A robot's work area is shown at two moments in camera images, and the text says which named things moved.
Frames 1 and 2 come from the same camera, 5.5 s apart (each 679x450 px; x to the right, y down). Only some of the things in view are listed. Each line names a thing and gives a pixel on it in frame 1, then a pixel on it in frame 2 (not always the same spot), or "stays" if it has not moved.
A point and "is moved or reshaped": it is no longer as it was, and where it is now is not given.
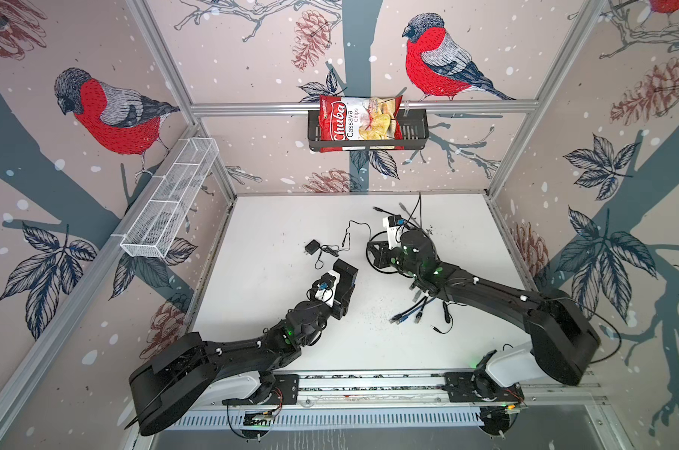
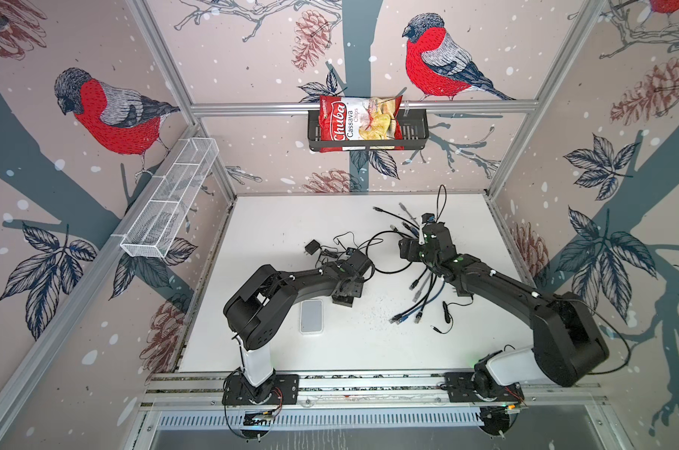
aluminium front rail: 534,389 stays
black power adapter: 312,247 stays
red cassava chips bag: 359,123 stays
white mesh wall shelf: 151,231 stays
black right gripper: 379,255 -> 408,247
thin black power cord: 335,249 is moved or reshaped
